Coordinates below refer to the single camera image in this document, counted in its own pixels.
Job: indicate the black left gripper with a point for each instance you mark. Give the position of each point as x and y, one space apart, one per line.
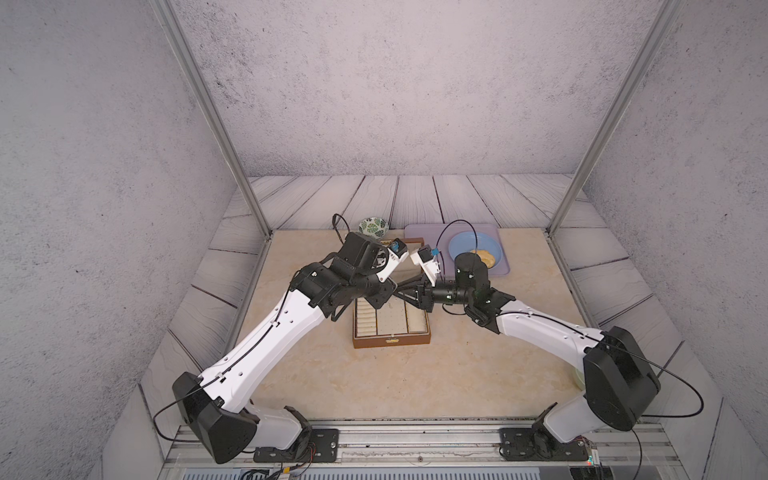
380 298

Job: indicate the right aluminium frame post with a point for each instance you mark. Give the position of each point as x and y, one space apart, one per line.
637 70

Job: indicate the blue plate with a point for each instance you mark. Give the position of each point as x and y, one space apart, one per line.
486 244

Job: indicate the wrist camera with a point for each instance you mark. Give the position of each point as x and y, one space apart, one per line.
397 252
426 258

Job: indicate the green leaf pattern bowl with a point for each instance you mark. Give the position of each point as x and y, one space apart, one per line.
374 227

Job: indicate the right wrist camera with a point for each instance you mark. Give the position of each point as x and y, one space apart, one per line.
426 258

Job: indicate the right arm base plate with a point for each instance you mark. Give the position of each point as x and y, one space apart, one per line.
527 444

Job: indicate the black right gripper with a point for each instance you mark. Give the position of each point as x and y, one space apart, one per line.
423 291

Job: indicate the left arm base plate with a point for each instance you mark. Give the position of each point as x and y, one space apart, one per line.
315 446

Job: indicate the aluminium frame post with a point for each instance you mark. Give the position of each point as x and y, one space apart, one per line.
182 51
637 70

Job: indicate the yellow cream puff pastry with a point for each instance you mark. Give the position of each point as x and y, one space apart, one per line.
486 257

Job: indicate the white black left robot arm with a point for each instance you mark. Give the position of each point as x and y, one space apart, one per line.
216 404

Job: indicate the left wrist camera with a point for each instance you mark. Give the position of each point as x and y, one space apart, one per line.
397 252

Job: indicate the lilac plastic tray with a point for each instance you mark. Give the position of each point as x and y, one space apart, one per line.
438 236

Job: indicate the brown leather jewelry box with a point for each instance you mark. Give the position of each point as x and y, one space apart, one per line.
396 323

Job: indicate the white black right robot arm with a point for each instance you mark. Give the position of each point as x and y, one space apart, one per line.
619 382

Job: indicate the left aluminium frame post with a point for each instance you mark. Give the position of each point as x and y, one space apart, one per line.
182 51

